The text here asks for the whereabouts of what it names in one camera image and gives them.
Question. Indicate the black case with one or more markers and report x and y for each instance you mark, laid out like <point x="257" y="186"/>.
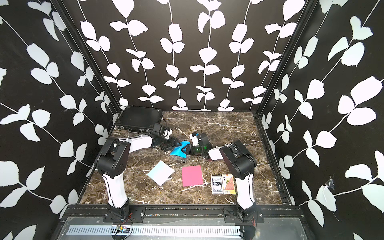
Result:
<point x="139" y="119"/>

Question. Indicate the white slotted cable duct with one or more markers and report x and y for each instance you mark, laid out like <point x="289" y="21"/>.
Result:
<point x="166" y="231"/>

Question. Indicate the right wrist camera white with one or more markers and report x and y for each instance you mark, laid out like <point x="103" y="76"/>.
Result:
<point x="194" y="138"/>

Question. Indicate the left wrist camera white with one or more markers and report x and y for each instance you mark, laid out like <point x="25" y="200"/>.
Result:
<point x="167" y="133"/>

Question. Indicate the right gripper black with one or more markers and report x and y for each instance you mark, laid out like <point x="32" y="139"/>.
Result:
<point x="189" y="146"/>

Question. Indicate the playing card deck box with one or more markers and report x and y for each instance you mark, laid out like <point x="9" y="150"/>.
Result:
<point x="217" y="184"/>

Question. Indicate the small circuit board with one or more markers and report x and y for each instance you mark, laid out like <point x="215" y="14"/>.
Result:
<point x="121" y="230"/>

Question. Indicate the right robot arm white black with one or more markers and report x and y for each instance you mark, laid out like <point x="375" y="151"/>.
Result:
<point x="240" y="163"/>

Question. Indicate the white square paper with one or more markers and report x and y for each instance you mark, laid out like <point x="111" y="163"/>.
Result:
<point x="160" y="173"/>

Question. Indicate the black front rail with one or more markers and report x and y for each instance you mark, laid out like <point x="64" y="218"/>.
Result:
<point x="229" y="213"/>

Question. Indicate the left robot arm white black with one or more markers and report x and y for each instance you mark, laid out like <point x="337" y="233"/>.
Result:
<point x="112" y="161"/>

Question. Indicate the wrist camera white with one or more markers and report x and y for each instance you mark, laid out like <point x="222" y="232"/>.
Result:
<point x="167" y="133"/>
<point x="194" y="138"/>

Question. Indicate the blue square paper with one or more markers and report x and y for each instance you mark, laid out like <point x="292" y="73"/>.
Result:
<point x="182" y="150"/>

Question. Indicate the red playing card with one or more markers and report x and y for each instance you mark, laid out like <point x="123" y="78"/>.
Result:
<point x="229" y="185"/>

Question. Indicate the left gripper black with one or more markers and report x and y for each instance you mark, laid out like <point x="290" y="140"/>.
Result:
<point x="172" y="144"/>

